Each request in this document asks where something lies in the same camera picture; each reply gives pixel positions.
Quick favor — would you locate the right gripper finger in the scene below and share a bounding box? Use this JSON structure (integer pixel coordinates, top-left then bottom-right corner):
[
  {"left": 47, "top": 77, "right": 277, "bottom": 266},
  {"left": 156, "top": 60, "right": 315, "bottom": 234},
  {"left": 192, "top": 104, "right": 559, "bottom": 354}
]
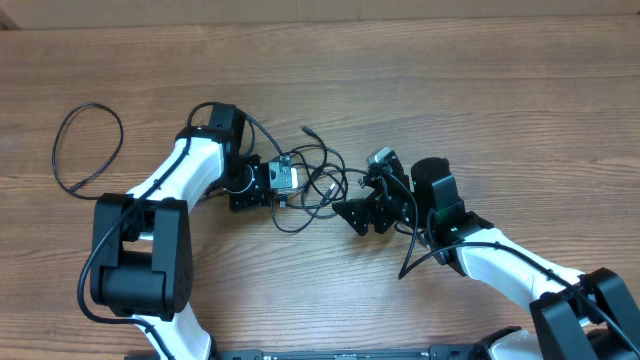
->
[
  {"left": 360, "top": 167, "right": 388, "bottom": 200},
  {"left": 332, "top": 199, "right": 370, "bottom": 236}
]

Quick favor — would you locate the black silver-tipped cable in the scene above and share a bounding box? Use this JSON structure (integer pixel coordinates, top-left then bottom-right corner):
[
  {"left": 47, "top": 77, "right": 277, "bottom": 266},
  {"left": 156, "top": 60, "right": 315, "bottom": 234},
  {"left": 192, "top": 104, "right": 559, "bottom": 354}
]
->
[{"left": 51, "top": 102, "right": 125, "bottom": 201}]

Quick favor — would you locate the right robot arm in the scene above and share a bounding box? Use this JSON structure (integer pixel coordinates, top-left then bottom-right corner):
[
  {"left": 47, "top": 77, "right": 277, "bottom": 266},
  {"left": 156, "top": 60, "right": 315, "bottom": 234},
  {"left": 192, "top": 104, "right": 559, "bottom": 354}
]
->
[{"left": 333, "top": 155, "right": 639, "bottom": 359}]

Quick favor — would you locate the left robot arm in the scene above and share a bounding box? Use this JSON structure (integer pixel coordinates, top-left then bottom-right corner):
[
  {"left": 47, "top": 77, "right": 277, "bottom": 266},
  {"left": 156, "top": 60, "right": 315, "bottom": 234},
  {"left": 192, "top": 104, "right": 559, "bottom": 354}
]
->
[{"left": 77, "top": 102, "right": 257, "bottom": 359}]

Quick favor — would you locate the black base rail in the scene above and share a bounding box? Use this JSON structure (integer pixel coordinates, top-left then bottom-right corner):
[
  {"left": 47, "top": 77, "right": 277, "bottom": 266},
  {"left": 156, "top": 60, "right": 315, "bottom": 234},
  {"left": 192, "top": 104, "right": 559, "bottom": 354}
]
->
[{"left": 124, "top": 327, "right": 551, "bottom": 360}]

